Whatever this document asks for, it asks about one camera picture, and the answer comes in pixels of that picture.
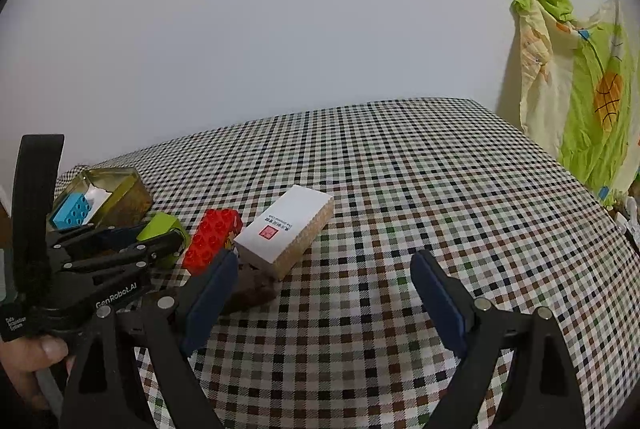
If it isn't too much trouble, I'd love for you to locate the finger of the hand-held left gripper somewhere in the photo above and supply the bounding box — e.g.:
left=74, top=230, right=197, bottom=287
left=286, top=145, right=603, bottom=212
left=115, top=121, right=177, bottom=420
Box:
left=47, top=223, right=147, bottom=260
left=62, top=230, right=185, bottom=280

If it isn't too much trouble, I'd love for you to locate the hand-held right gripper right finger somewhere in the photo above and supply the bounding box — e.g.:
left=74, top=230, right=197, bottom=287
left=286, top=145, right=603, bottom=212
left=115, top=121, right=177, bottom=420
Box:
left=410, top=250, right=586, bottom=429

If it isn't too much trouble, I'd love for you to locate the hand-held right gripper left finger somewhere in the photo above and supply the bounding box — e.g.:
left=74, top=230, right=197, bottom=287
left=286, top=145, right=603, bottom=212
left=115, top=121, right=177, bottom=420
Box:
left=60, top=250, right=240, bottom=429

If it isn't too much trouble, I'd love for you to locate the green toy block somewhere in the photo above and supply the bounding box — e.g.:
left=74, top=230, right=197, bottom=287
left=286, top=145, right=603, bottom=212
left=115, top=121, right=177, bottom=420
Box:
left=136, top=212, right=192, bottom=270

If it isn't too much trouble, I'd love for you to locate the golden transparent box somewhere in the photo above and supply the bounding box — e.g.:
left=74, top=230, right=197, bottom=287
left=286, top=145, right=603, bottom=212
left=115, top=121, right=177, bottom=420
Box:
left=47, top=166, right=154, bottom=235

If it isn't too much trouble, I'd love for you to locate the blue toy block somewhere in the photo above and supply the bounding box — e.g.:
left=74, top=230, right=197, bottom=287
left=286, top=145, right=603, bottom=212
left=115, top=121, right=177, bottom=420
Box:
left=51, top=195, right=94, bottom=231

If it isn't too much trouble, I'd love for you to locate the person's left hand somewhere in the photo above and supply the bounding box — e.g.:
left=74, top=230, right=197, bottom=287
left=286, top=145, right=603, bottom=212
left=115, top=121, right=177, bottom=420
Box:
left=0, top=334, right=76, bottom=415

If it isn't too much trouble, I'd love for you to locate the white tissue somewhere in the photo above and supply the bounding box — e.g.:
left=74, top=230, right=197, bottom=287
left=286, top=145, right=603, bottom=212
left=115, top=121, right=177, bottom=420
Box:
left=82, top=186, right=113, bottom=225

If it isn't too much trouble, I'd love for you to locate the brown rectangular bar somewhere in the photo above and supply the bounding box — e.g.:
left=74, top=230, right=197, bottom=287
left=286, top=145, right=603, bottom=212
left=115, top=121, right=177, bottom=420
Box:
left=220, top=259, right=277, bottom=315

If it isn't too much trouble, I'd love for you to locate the red toy block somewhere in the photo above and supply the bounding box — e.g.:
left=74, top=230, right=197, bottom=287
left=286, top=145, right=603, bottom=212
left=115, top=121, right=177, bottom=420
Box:
left=181, top=208, right=244, bottom=277

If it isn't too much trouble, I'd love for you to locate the white cardboard box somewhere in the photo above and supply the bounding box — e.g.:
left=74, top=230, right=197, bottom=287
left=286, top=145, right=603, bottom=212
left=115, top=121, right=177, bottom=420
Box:
left=232, top=184, right=335, bottom=281

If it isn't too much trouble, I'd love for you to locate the checkered tablecloth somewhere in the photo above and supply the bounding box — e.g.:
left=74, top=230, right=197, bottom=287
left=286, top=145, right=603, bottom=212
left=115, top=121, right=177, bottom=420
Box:
left=52, top=96, right=640, bottom=429

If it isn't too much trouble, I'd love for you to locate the white plastic object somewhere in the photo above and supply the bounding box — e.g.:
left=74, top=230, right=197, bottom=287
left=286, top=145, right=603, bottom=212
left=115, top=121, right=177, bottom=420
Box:
left=612, top=196, right=640, bottom=255

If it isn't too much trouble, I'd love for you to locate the green yellow printed cloth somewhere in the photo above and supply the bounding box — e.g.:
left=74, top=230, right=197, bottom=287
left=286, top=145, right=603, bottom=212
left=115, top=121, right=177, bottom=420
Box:
left=509, top=0, right=640, bottom=210

